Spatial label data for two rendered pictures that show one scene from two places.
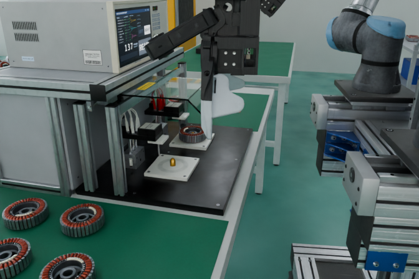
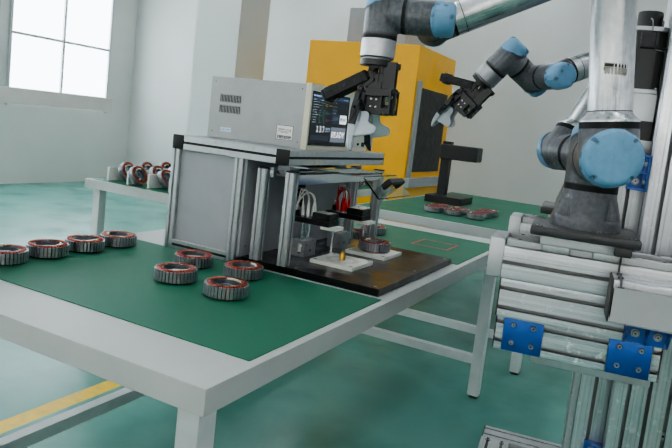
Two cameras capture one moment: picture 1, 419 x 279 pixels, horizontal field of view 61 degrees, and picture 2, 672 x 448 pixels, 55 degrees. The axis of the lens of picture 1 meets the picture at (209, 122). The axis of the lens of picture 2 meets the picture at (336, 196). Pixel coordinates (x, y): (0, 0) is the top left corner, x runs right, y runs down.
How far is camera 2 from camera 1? 0.94 m
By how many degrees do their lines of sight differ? 19
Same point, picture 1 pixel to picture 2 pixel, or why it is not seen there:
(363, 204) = (491, 263)
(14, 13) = (225, 87)
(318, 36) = not seen: hidden behind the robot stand
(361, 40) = (564, 153)
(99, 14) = (299, 93)
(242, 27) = (383, 83)
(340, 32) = (548, 145)
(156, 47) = (327, 91)
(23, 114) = (211, 174)
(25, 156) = (201, 216)
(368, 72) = not seen: hidden behind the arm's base
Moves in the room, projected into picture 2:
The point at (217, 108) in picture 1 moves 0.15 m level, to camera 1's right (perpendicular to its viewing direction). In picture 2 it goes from (358, 130) to (429, 138)
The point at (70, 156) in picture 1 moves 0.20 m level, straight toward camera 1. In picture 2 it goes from (243, 220) to (245, 233)
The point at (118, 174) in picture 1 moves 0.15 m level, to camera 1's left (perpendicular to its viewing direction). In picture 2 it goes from (284, 242) to (236, 235)
